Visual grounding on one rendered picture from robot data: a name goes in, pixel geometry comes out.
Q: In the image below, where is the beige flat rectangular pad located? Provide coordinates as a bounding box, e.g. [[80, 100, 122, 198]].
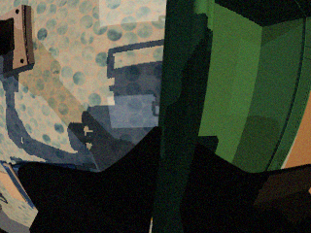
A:
[[0, 171, 27, 202]]

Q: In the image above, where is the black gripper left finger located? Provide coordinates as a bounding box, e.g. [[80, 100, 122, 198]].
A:
[[17, 127, 162, 233]]

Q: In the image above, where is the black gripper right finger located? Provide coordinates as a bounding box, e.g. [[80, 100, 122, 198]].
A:
[[179, 141, 311, 233]]

